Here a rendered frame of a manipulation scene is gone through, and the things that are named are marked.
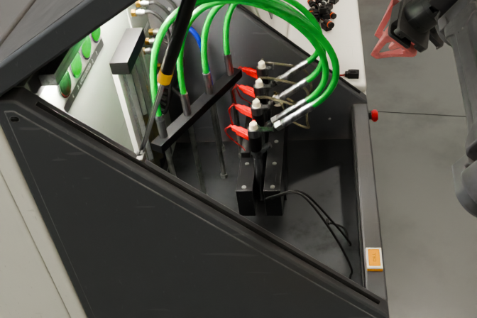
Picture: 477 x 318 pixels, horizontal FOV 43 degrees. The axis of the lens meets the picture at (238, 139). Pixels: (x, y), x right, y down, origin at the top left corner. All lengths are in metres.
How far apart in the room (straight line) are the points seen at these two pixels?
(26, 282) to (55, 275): 0.07
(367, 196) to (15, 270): 0.73
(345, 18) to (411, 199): 1.04
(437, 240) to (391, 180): 0.38
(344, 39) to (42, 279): 1.11
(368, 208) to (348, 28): 0.73
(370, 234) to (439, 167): 1.63
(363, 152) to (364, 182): 0.10
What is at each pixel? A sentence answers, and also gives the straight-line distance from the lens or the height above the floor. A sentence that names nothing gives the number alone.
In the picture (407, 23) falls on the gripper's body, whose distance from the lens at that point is 1.05.
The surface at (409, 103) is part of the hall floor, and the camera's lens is 3.25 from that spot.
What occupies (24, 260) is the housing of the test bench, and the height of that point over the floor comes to 1.10.
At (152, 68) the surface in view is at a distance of 1.23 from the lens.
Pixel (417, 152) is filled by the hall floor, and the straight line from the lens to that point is 2.95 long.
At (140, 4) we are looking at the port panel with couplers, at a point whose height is 1.30.
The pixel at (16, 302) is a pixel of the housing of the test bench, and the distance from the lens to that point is 1.29.
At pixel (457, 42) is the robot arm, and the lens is 0.87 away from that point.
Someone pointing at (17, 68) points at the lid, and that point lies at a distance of 0.85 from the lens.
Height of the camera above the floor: 1.91
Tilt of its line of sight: 39 degrees down
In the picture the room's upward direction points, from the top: 8 degrees counter-clockwise
